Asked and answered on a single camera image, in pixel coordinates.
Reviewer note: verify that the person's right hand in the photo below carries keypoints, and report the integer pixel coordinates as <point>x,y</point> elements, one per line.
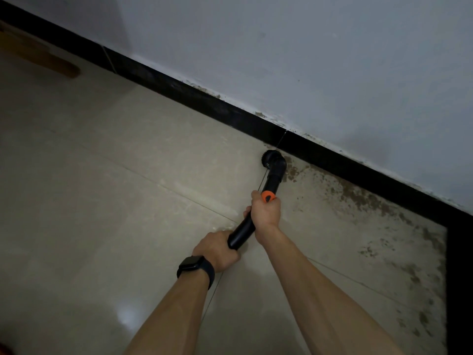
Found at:
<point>266,218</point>

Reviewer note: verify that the person's left hand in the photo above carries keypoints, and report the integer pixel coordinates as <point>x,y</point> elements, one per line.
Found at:
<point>214,251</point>

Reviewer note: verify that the person's left forearm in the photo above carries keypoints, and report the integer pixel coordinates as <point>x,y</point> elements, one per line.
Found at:
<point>170,317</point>

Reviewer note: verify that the person's right forearm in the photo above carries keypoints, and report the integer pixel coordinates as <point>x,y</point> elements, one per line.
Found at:
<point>325,299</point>

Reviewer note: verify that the black smartwatch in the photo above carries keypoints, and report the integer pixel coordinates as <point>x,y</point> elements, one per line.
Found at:
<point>194,266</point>

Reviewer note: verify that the black baseboard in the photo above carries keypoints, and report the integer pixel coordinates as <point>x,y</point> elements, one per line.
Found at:
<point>221,110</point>

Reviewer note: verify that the wooden folding table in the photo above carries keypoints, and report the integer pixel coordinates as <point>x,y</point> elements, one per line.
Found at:
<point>44,59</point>

